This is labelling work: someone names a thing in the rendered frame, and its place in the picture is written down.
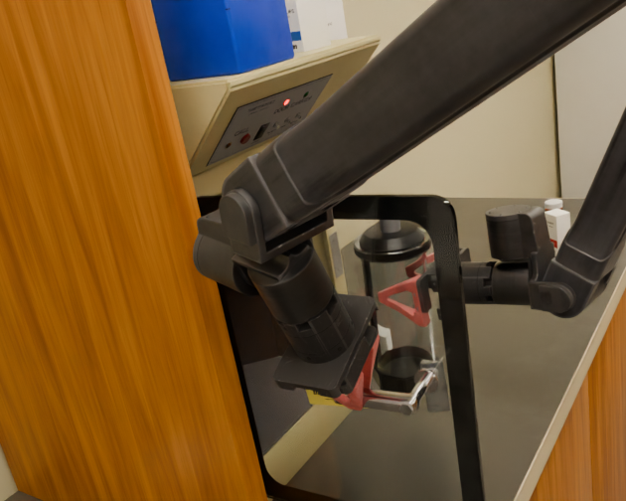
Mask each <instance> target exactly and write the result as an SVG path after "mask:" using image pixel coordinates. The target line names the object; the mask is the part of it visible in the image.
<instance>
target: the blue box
mask: <svg viewBox="0 0 626 501"><path fill-rule="evenodd" d="M151 4H152V8H153V12H154V16H155V21H156V22H155V23H156V25H157V29H158V33H159V38H160V42H161V46H162V50H163V55H164V59H165V63H166V67H167V72H168V76H169V80H170V81H171V82H179V81H187V80H196V79H205V78H213V77H222V76H231V75H240V74H243V73H247V72H250V71H253V70H257V69H260V68H263V67H267V66H270V65H273V64H277V63H280V62H283V61H287V60H290V59H293V58H294V50H293V45H292V39H291V33H290V27H289V22H288V16H287V10H286V4H285V0H151Z"/></svg>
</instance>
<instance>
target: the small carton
mask: <svg viewBox="0 0 626 501"><path fill-rule="evenodd" d="M285 4H286V10H287V16H288V22H289V27H290V33H291V39H292V45H293V50H294V53H301V52H307V51H311V50H315V49H319V48H322V47H326V46H330V45H331V39H330V33H329V26H328V20H327V14H326V7H325V1H324V0H287V1H285Z"/></svg>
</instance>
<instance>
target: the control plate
mask: <svg viewBox="0 0 626 501"><path fill-rule="evenodd" d="M332 75H333V74H330V75H328V76H325V77H323V78H320V79H317V80H315V81H312V82H309V83H304V84H302V85H299V86H296V87H293V88H290V89H287V90H285V91H282V92H279V93H276V94H273V95H271V96H268V97H265V98H262V99H259V100H257V101H254V102H251V103H248V104H245V105H242V106H240V107H238V108H237V109H236V111H235V114H234V116H233V117H232V119H231V121H230V123H229V125H228V127H227V129H226V130H225V132H224V134H223V136H222V138H221V140H220V142H219V143H218V145H217V147H216V149H215V151H214V153H213V155H212V156H211V158H210V160H209V162H208V164H207V166H209V165H211V164H214V163H216V162H218V161H221V160H223V159H225V158H227V157H230V156H232V155H234V154H237V153H239V152H241V151H243V150H245V149H247V148H249V147H252V146H254V145H256V144H258V143H261V142H263V141H265V140H268V139H270V138H272V137H274V136H277V135H279V134H281V133H283V132H285V131H286V130H287V129H289V128H290V127H292V126H294V125H295V124H297V123H299V122H300V121H302V120H303V119H305V118H306V116H307V114H308V113H309V111H310V110H311V108H312V106H313V105H314V103H315V102H316V100H317V98H318V97H319V95H320V94H321V92H322V91H323V89H324V87H325V86H326V84H327V83H328V81H329V79H330V78H331V76H332ZM306 91H309V93H308V95H307V96H306V97H304V98H303V95H304V93H305V92H306ZM288 98H290V99H289V101H288V103H287V104H286V105H283V103H284V102H285V101H286V100H287V99H288ZM299 112H300V113H301V114H300V115H301V118H300V119H299V118H298V117H297V118H295V116H296V115H297V114H298V113H299ZM287 117H290V119H289V120H291V121H290V123H287V122H286V123H285V122H284V121H285V119H286V118H287ZM277 121H278V122H279V123H278V125H279V127H278V128H276V127H273V125H274V123H276V122H277ZM268 122H270V123H269V125H268V126H267V128H266V130H265V131H264V133H263V135H262V137H261V138H258V139H256V140H254V141H253V139H254V137H255V135H256V133H257V132H258V130H259V128H260V127H261V125H263V124H265V123H268ZM246 134H249V135H250V139H249V141H248V142H247V143H245V144H241V143H240V141H241V139H242V138H243V137H244V136H245V135H246ZM229 142H232V145H231V146H230V147H229V148H228V149H225V146H226V145H227V144H228V143H229Z"/></svg>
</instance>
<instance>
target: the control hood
mask: <svg viewBox="0 0 626 501"><path fill-rule="evenodd" d="M380 39H381V36H378V34H375V35H369V36H362V37H354V38H347V39H340V40H332V41H331V45H330V46H326V47H322V48H319V49H315V50H311V51H307V52H301V53H294V58H293V59H290V60H287V61H283V62H280V63H277V64H273V65H270V66H267V67H263V68H260V69H257V70H253V71H250V72H247V73H243V74H240V75H231V76H222V77H213V78H205V79H196V80H187V81H179V82H170V87H171V91H172V94H173V98H174V103H175V107H176V111H177V115H178V120H179V124H180V128H181V132H182V137H183V141H184V145H185V149H186V154H187V158H188V162H189V166H190V171H191V175H192V176H194V175H196V174H198V173H201V172H203V171H205V170H207V169H210V168H212V167H214V166H217V165H219V164H221V163H223V162H226V161H228V160H230V159H232V158H235V157H237V156H239V155H241V154H243V153H245V152H247V151H249V150H252V149H254V148H256V147H258V146H261V145H263V144H265V143H268V142H270V141H272V140H274V139H275V138H277V137H278V136H279V135H281V134H282V133H281V134H279V135H277V136H274V137H272V138H270V139H268V140H265V141H263V142H261V143H258V144H256V145H254V146H252V147H249V148H247V149H245V150H243V151H241V152H239V153H237V154H234V155H232V156H230V157H227V158H225V159H223V160H221V161H218V162H216V163H214V164H211V165H209V166H207V164H208V162H209V160H210V158H211V156H212V155H213V153H214V151H215V149H216V147H217V145H218V143H219V142H220V140H221V138H222V136H223V134H224V132H225V130H226V129H227V127H228V125H229V123H230V121H231V119H232V117H233V116H234V114H235V111H236V109H237V108H238V107H240V106H242V105H245V104H248V103H251V102H254V101H257V100H259V99H262V98H265V97H268V96H271V95H273V94H276V93H279V92H282V91H285V90H287V89H290V88H293V87H296V86H299V85H302V84H306V83H309V82H312V81H315V80H317V79H320V78H323V77H325V76H328V75H330V74H333V75H332V76H331V78H330V79H329V81H328V83H327V84H326V86H325V87H324V89H323V91H322V92H321V94H320V95H319V97H318V98H317V100H316V102H315V103H314V105H313V106H312V108H311V110H310V111H309V113H308V114H307V116H308V115H310V114H311V113H312V112H313V111H314V110H315V109H316V108H318V107H319V106H320V105H321V104H322V103H323V102H325V101H326V100H327V99H328V98H329V97H330V96H331V95H332V94H333V93H334V92H336V91H337V90H338V89H339V88H340V87H341V86H342V85H343V84H345V83H346V82H347V81H348V80H349V79H350V78H351V77H352V76H353V75H354V74H356V73H357V72H358V71H359V70H360V69H361V68H362V67H363V66H364V65H366V64H367V62H368V61H369V59H370V57H371V56H372V54H373V53H374V51H375V50H376V48H377V47H378V45H379V44H380ZM307 116H306V117H307Z"/></svg>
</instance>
